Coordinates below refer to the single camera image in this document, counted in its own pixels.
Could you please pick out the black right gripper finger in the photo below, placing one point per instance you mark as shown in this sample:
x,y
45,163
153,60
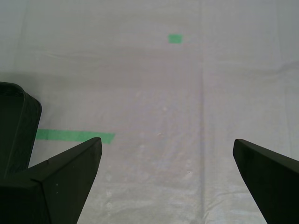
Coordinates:
x,y
58,186
273,186

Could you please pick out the black plastic lattice basket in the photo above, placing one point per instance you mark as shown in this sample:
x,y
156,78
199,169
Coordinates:
x,y
16,121

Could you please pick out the long green tape strip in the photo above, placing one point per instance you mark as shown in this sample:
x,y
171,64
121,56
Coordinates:
x,y
65,135

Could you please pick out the white table cover sheet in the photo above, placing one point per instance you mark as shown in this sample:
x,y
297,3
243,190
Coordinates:
x,y
163,93

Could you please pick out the small green tape square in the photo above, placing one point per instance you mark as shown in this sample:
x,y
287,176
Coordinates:
x,y
175,38

